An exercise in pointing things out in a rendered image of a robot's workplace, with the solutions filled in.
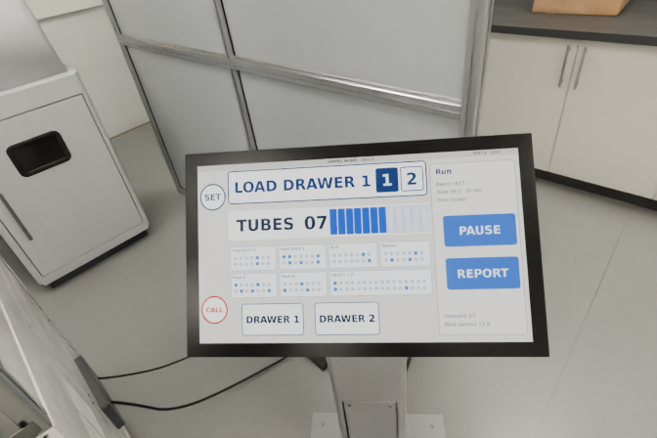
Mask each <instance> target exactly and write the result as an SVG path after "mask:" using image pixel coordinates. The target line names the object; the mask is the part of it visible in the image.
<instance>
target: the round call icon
mask: <svg viewBox="0 0 657 438"><path fill-rule="evenodd" d="M200 324H201V325H228V324H229V295H201V296H200Z"/></svg>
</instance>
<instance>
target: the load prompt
mask: <svg viewBox="0 0 657 438"><path fill-rule="evenodd" d="M227 172H228V205H231V204H253V203H274V202H295V201H316V200H338V199H358V198H380V197H421V196H428V187H427V170H426V160H412V161H395V162H378V163H360V164H342V165H326V166H308V167H290V168H273V169H256V170H239V171H227Z"/></svg>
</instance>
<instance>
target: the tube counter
mask: <svg viewBox="0 0 657 438"><path fill-rule="evenodd" d="M302 220H303V238H324V237H352V236H379V235H407V234H430V220H429V203H428V202H424V203H401V204H380V205H357V206H336V207H313V208H302Z"/></svg>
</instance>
